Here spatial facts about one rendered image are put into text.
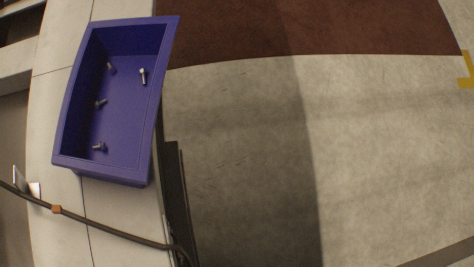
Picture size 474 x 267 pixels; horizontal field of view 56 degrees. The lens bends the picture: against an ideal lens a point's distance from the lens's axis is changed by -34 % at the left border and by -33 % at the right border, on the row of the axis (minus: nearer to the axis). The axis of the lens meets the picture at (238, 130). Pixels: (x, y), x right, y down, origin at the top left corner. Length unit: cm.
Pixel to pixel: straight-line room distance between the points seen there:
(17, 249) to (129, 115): 34
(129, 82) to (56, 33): 22
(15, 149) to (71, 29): 24
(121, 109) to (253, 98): 99
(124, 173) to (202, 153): 102
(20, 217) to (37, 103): 20
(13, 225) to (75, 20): 39
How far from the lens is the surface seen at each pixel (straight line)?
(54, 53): 93
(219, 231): 162
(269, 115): 175
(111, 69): 84
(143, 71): 83
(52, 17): 99
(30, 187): 82
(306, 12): 197
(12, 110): 99
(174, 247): 73
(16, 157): 94
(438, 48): 207
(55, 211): 75
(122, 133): 80
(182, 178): 123
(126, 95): 83
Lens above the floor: 155
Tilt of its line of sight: 64 degrees down
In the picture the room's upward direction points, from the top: straight up
